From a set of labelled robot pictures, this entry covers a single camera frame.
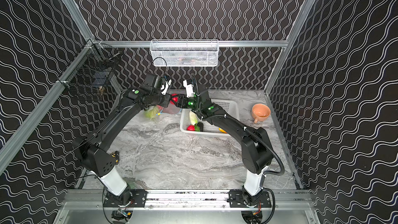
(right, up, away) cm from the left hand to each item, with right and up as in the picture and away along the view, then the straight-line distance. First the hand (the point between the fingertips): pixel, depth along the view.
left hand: (171, 97), depth 80 cm
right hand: (+1, -1, +1) cm, 2 cm away
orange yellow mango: (+29, -19, +16) cm, 38 cm away
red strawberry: (+2, -1, -3) cm, 4 cm away
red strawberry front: (+9, -18, +13) cm, 24 cm away
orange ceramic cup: (+55, -9, +24) cm, 61 cm away
